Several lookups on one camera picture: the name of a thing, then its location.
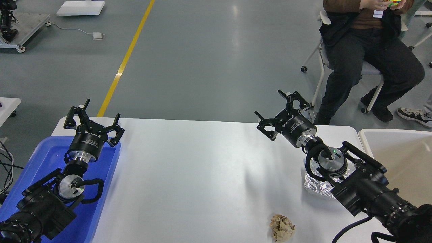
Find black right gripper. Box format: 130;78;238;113
254;89;318;148

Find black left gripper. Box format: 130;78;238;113
63;99;125;162

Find silver foil bag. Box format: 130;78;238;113
304;159;355;200

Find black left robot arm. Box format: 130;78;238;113
1;99;125;243

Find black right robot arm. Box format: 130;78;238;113
257;90;432;243

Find blue plastic bin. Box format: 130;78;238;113
0;136;121;243

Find white rolling chair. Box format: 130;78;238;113
300;10;409;114

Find white side table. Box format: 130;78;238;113
0;97;21;126

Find white floor power box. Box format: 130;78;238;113
92;32;104;40

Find seated person in black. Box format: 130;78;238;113
314;0;425;125

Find crumpled brown paper ball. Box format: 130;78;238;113
269;214;296;243

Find white flat board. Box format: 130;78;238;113
56;0;105;16

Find metal wheeled platform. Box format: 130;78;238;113
0;12;51;53

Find beige plastic bin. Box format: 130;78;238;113
358;129;432;207

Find black device on platform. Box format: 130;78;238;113
0;0;18;42

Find colourful puzzle cube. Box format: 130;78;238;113
388;0;401;8

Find white chair legs background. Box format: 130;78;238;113
408;10;432;50

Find black cables at left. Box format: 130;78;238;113
0;140;24;203

